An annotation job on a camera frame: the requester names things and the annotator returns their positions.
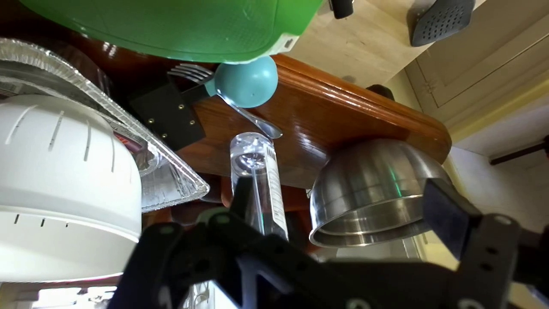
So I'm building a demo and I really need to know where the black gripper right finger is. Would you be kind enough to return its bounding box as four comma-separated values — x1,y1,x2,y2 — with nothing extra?
420,177,521,277

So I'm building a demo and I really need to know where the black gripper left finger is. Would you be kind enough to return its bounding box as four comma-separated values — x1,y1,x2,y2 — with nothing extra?
195,174,288,248

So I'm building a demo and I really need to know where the silver metal utensil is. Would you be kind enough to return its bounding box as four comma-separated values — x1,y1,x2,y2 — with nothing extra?
215,93,284,143

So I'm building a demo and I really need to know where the aluminium foil tray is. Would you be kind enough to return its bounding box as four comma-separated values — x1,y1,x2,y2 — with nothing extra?
0,37,210,215

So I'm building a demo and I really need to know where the white bin with green lid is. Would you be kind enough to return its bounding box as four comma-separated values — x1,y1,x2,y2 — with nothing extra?
18,0,327,66

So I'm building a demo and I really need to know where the steel mixing bowl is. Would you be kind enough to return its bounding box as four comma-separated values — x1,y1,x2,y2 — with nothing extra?
306,136,459,251

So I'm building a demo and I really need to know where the light wooden table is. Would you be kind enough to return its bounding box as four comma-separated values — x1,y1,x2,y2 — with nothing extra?
284,0,487,88

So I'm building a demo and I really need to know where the silver fork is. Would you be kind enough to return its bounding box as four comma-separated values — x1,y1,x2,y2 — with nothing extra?
164,61,215,88

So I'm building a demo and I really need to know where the black flat riveted plate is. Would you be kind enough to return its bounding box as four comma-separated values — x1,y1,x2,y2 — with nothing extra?
125,79,209,152

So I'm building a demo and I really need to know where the dark wooden counter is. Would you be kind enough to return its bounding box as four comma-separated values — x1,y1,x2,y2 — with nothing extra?
0,11,452,255

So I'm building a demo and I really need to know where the tall clear pump bottle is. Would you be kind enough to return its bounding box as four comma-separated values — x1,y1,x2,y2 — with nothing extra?
227,131,289,243

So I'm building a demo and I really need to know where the blue round kitchen utensil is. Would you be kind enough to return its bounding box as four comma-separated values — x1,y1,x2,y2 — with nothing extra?
203,55,281,110

